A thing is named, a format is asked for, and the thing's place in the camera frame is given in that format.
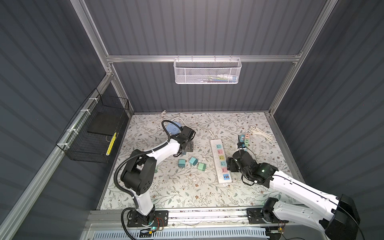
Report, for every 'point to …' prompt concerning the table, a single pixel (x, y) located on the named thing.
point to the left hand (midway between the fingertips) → (184, 146)
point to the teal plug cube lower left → (181, 163)
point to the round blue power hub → (172, 129)
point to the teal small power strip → (242, 138)
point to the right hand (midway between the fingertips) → (232, 161)
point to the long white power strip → (221, 169)
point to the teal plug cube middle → (193, 160)
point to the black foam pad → (105, 123)
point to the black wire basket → (91, 134)
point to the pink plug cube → (247, 135)
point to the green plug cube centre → (202, 166)
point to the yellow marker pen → (111, 143)
